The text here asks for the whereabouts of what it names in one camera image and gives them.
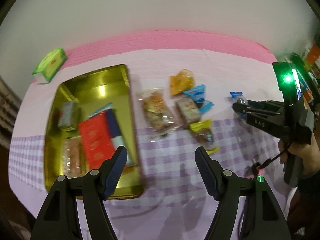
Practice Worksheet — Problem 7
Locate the clear blue-edged candy packet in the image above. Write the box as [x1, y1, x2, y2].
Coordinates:
[229, 91, 249, 119]

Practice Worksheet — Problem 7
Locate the pink and purple checked cloth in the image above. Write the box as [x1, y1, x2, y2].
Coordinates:
[7, 30, 298, 240]

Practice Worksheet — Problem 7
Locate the dark green package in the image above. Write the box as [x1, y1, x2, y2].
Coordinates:
[289, 52, 312, 82]

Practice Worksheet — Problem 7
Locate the beige patterned curtain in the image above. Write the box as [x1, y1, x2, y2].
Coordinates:
[0, 77, 23, 150]

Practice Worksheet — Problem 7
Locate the clear nougat packet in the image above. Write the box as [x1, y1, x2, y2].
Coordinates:
[175, 96, 202, 128]

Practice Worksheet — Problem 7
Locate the yellow-green small candy packet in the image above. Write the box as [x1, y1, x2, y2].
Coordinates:
[189, 120, 220, 155]

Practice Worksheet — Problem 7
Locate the black lanyard cord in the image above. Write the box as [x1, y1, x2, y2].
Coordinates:
[250, 140, 293, 178]

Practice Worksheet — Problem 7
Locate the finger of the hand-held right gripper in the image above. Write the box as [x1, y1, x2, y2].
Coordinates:
[231, 102, 253, 118]
[244, 99, 284, 111]

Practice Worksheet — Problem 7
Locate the orange printed box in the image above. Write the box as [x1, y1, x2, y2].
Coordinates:
[306, 44, 320, 68]

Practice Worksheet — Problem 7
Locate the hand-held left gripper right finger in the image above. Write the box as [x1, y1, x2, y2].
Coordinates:
[195, 146, 292, 240]

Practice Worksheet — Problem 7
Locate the clear packet of biscuits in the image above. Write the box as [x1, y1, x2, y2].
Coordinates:
[61, 137, 83, 178]

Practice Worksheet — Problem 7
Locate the yellow snack packet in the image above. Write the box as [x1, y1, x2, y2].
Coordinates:
[170, 69, 195, 96]

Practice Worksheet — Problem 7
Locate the clear nut cookie packet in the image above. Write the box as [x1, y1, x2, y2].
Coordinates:
[137, 87, 177, 133]

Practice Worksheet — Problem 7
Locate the blue white candy packet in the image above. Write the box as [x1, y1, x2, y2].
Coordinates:
[184, 85, 215, 114]

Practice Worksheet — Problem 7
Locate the navy and light blue packet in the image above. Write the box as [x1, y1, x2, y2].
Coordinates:
[88, 102, 138, 167]

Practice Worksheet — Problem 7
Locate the grey-green cake packet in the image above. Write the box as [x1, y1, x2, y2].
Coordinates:
[58, 101, 79, 131]

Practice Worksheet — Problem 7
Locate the person's right forearm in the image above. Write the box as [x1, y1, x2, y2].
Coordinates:
[287, 166, 320, 240]

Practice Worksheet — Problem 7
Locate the maroon tin box gold inside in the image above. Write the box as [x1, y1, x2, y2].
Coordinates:
[44, 64, 145, 200]

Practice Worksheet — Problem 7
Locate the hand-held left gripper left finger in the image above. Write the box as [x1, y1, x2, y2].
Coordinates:
[30, 145, 128, 240]

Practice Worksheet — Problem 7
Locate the green tissue pack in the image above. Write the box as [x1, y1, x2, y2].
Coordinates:
[32, 47, 67, 84]

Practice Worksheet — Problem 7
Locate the person's right hand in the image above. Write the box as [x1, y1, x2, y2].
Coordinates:
[279, 139, 320, 180]

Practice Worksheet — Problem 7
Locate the red packet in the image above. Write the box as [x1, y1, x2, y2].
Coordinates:
[79, 116, 118, 168]

